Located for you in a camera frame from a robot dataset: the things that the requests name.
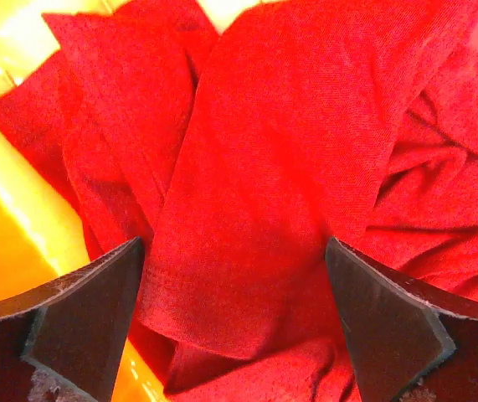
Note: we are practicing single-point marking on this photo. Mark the dark red t shirt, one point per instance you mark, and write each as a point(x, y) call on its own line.
point(237, 155)

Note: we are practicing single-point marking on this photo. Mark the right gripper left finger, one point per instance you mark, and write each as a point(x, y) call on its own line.
point(63, 340)

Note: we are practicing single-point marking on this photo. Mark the orange plastic basket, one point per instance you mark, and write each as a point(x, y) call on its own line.
point(40, 234)

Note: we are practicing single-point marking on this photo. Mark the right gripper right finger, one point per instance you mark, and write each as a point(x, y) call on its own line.
point(407, 340)

